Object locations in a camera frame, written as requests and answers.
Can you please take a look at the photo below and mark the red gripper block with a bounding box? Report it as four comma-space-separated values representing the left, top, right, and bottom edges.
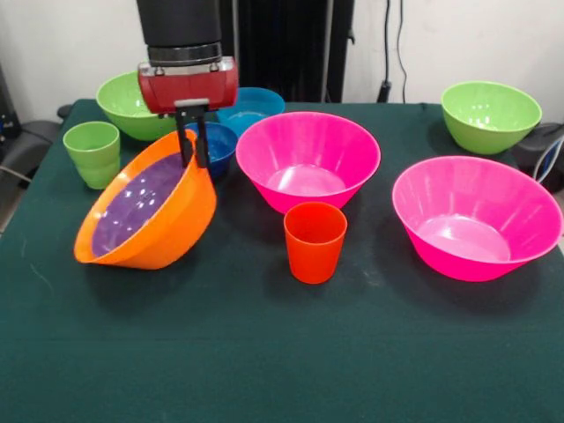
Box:
137, 56, 240, 170

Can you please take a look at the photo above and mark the purple plastic bowl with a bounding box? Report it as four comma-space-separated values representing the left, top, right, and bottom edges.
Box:
91, 152, 189, 258

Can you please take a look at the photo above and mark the orange plastic bowl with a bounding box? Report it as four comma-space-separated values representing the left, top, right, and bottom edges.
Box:
73, 129, 219, 271

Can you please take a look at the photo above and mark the dark blue plastic bowl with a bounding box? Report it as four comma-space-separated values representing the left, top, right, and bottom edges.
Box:
182, 122, 240, 180

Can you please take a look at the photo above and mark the light blue plastic bowl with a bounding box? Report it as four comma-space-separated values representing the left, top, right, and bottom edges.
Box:
214, 86, 286, 137

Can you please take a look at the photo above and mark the green plastic bowl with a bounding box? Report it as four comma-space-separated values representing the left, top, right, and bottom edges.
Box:
441, 80, 543, 156
95, 70, 177, 142

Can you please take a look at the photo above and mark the green plastic cup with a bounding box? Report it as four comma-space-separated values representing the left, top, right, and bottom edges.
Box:
62, 121, 122, 190

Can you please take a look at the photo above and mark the pink plastic bowl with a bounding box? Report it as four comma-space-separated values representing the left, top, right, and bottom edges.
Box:
235, 111, 382, 216
391, 155, 564, 283

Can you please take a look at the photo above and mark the black office chair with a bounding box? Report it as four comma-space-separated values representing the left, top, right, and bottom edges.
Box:
510, 122, 564, 193
0, 104, 71, 180

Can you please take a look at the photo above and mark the red plastic cup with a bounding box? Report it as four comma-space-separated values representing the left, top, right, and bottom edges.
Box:
283, 201, 349, 286

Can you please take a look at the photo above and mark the dark green tablecloth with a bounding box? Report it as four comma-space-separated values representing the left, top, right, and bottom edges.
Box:
0, 99, 564, 423

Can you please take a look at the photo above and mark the black hanging cable with plug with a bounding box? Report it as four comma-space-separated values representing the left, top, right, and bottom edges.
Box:
378, 0, 395, 103

